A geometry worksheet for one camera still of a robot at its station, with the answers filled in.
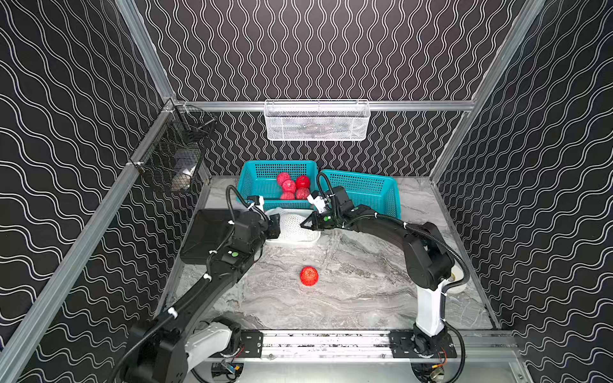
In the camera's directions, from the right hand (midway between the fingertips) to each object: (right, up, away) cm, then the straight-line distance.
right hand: (302, 224), depth 90 cm
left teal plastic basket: (-22, +20, +27) cm, 40 cm away
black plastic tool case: (-37, -2, +4) cm, 37 cm away
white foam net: (-4, -2, -1) cm, 5 cm away
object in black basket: (-42, +16, -7) cm, 45 cm away
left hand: (-9, +5, -9) cm, 14 cm away
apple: (0, +18, +23) cm, 29 cm away
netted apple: (-10, +21, +23) cm, 33 cm away
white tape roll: (+57, -18, -2) cm, 60 cm away
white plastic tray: (-12, +4, +10) cm, 16 cm away
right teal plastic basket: (+36, +13, +23) cm, 44 cm away
